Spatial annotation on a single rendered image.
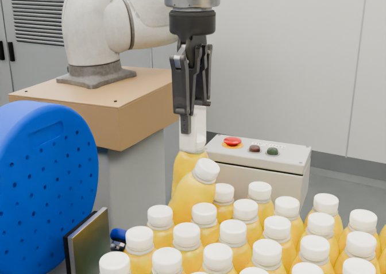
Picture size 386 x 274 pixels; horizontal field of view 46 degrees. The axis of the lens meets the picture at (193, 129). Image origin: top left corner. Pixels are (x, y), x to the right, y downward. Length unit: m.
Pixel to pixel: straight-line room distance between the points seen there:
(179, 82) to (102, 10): 0.66
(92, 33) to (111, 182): 0.42
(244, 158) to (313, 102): 2.58
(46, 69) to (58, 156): 2.13
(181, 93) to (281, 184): 0.27
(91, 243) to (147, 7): 0.78
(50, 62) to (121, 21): 1.54
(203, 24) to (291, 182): 0.34
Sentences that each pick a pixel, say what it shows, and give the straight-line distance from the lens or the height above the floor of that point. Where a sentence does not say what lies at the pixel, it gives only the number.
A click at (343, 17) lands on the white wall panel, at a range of 3.28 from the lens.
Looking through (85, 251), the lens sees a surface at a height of 1.01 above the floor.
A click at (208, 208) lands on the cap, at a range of 0.72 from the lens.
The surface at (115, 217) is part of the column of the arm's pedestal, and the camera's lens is 1.39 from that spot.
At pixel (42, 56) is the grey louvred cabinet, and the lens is 2.89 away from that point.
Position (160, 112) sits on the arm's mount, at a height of 1.05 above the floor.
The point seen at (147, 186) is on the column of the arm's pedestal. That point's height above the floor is 0.77.
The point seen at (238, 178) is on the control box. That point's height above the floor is 1.05.
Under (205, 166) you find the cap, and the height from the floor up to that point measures 1.14.
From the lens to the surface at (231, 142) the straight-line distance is 0.90.
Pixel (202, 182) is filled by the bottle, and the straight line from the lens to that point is 0.73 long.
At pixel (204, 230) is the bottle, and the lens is 0.72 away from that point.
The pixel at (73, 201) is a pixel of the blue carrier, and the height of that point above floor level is 1.05.
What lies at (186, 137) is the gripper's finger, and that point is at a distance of 0.77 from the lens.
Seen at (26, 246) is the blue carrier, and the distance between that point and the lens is 0.76.
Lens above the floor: 1.43
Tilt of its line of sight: 19 degrees down
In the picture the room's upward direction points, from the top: straight up
